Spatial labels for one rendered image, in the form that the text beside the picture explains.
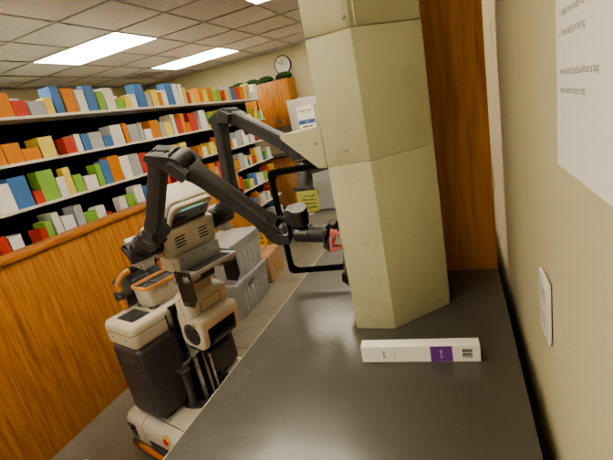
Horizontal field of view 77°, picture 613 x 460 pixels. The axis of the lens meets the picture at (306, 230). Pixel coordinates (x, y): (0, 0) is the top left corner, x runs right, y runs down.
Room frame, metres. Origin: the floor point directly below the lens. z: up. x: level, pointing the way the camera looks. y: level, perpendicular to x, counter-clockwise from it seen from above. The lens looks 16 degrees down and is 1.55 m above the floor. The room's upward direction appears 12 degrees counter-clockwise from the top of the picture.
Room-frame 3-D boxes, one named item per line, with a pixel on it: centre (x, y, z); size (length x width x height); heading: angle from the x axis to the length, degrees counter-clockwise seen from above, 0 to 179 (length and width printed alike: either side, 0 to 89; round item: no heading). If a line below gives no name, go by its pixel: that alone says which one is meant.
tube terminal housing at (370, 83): (1.08, -0.26, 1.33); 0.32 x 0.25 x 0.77; 157
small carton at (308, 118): (1.10, -0.07, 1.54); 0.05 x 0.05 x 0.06; 62
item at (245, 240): (3.32, 0.73, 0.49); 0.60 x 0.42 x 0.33; 157
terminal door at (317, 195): (1.33, -0.05, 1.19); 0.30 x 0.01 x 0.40; 71
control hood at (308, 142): (1.16, -0.10, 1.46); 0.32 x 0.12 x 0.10; 157
